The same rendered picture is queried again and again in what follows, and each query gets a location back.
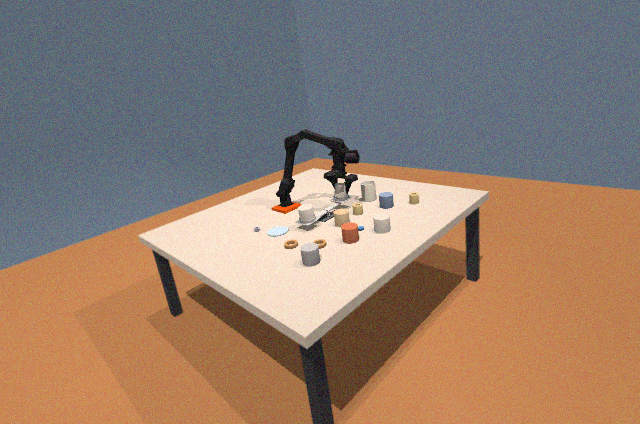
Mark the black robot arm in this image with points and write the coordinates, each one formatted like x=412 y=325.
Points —
x=291 y=144

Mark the white cylinder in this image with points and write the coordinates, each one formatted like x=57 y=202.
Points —
x=340 y=190
x=381 y=223
x=306 y=212

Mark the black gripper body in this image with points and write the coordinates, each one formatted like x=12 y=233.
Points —
x=348 y=178

